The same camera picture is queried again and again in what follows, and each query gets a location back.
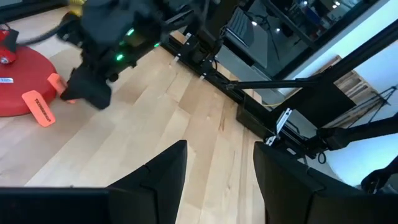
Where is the silver metal bracket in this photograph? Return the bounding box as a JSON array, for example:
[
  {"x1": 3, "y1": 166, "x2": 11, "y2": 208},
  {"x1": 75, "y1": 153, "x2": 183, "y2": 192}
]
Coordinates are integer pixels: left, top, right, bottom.
[{"x1": 265, "y1": 107, "x2": 294, "y2": 147}]

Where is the wooden pallet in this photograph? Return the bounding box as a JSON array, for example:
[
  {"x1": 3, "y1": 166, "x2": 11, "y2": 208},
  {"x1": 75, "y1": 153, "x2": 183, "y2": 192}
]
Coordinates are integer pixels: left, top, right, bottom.
[{"x1": 322, "y1": 55, "x2": 382, "y2": 129}]

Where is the yellow plastic basket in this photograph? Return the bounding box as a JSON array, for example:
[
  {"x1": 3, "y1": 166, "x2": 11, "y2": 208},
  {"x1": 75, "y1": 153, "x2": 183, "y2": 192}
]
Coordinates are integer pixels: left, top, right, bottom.
[{"x1": 67, "y1": 0, "x2": 86, "y2": 17}]

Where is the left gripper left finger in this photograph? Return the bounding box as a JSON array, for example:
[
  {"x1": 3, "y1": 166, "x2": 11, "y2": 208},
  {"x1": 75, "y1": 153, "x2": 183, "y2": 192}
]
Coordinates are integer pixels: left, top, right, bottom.
[{"x1": 105, "y1": 139, "x2": 188, "y2": 224}]

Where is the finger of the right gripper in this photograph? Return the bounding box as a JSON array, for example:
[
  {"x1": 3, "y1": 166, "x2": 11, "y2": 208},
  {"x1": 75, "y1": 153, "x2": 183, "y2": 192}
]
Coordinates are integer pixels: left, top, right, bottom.
[
  {"x1": 83, "y1": 72, "x2": 113, "y2": 111},
  {"x1": 60, "y1": 66, "x2": 91, "y2": 104}
]

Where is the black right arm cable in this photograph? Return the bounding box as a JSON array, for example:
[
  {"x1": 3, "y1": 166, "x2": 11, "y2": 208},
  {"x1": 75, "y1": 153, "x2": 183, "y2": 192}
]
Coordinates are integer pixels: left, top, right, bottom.
[{"x1": 16, "y1": 17, "x2": 82, "y2": 47}]

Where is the black table frame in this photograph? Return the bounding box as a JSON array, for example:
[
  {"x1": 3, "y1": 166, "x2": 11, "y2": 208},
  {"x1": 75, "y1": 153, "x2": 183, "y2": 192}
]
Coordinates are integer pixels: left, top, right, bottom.
[{"x1": 159, "y1": 29, "x2": 315, "y2": 157}]

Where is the black metal frame rail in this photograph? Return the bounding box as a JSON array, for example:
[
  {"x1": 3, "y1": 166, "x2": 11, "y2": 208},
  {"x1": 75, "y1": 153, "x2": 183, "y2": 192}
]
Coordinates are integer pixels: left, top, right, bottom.
[{"x1": 217, "y1": 0, "x2": 398, "y2": 154}]

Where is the red camera stand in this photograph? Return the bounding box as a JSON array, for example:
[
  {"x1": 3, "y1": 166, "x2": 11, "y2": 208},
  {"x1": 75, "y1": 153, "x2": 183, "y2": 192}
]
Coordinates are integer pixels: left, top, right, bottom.
[{"x1": 0, "y1": 27, "x2": 61, "y2": 118}]

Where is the yellow cable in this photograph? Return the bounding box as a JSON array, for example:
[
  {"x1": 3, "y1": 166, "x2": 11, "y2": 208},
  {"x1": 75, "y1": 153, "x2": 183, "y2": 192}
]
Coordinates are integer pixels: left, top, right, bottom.
[{"x1": 262, "y1": 100, "x2": 289, "y2": 109}]

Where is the black laptop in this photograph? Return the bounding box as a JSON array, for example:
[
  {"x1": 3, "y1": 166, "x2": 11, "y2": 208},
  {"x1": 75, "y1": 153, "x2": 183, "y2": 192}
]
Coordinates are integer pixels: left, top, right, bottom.
[{"x1": 223, "y1": 6, "x2": 256, "y2": 48}]

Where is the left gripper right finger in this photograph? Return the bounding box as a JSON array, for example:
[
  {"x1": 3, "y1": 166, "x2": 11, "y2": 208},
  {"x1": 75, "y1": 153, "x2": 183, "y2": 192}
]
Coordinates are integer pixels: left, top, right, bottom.
[{"x1": 252, "y1": 142, "x2": 325, "y2": 224}]

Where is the orange rectangular block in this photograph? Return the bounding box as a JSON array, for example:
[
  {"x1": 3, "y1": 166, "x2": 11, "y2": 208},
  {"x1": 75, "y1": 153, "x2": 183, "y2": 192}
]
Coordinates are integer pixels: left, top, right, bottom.
[
  {"x1": 47, "y1": 72, "x2": 76, "y2": 105},
  {"x1": 21, "y1": 90, "x2": 57, "y2": 128}
]

